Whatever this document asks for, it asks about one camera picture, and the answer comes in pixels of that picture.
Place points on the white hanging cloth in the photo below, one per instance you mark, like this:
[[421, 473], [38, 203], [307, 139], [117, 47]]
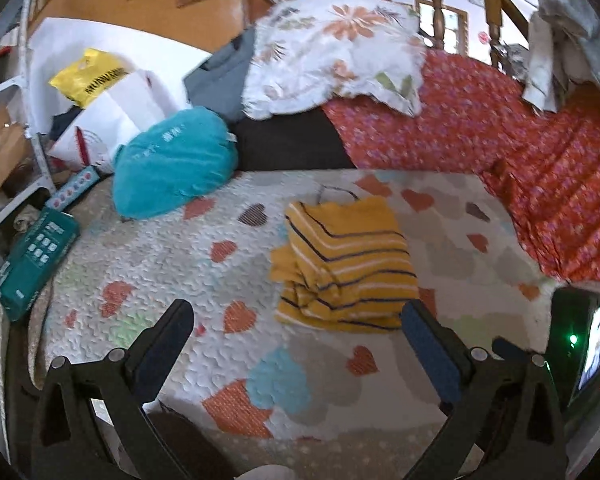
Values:
[[540, 65]]

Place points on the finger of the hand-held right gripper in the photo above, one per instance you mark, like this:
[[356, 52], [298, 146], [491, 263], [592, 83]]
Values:
[[507, 349]]

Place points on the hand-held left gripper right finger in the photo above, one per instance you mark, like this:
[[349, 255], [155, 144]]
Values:
[[430, 355]]

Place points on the grey patterned cloth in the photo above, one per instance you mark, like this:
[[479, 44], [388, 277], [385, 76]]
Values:
[[580, 10]]

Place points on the white board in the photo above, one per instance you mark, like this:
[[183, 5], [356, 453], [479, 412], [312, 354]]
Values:
[[130, 45]]

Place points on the wooden staircase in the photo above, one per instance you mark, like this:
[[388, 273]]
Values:
[[145, 10]]

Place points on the wooden framed window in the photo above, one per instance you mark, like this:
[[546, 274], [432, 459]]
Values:
[[455, 22]]

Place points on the white floral pillow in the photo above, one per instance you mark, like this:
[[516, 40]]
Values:
[[330, 55]]

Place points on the white metal shelf rack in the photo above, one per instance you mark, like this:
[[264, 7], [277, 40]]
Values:
[[0, 89]]

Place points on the long blue dotted box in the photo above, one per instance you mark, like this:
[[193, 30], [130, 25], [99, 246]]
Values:
[[75, 187]]

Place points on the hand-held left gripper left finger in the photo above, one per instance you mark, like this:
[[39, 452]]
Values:
[[162, 350]]

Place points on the green box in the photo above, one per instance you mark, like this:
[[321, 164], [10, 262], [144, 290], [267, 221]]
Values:
[[35, 255]]

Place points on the white plastic bag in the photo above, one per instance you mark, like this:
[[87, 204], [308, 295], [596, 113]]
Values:
[[115, 110]]

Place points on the yellow striped sweater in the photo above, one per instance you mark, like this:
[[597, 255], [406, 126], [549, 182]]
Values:
[[345, 270]]

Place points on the white heart print quilt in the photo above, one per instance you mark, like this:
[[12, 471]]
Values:
[[180, 270]]

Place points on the cardboard box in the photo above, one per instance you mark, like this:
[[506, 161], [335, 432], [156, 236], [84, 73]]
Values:
[[0, 150]]

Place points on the yellow plastic bag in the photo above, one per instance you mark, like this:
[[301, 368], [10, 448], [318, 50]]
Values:
[[87, 80]]

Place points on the dark brown cloth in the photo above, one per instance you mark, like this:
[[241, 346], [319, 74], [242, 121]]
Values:
[[290, 142]]

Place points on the orange floral bed sheet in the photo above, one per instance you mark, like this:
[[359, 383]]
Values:
[[480, 125]]

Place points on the wooden stair railing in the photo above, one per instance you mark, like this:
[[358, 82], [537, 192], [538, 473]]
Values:
[[436, 5]]

